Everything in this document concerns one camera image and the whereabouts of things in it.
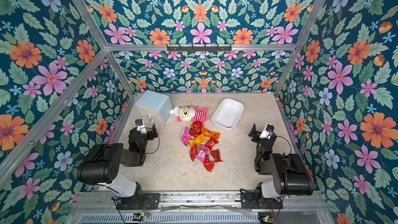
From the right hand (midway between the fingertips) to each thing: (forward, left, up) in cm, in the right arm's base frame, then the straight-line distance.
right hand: (263, 126), depth 87 cm
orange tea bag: (0, +31, -10) cm, 33 cm away
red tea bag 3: (-15, +27, -9) cm, 32 cm away
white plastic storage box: (+17, +19, -11) cm, 28 cm away
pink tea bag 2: (-14, +34, -6) cm, 38 cm away
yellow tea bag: (-6, +38, -7) cm, 39 cm away
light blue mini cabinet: (+11, +66, +4) cm, 67 cm away
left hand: (+1, +69, -2) cm, 69 cm away
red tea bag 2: (-14, +40, -8) cm, 43 cm away
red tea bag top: (+3, +41, -10) cm, 42 cm away
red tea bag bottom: (-20, +31, -8) cm, 38 cm away
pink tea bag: (-3, +46, -8) cm, 47 cm away
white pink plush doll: (+11, +45, -3) cm, 46 cm away
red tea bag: (-9, +31, -7) cm, 33 cm away
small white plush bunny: (+15, +55, -6) cm, 58 cm away
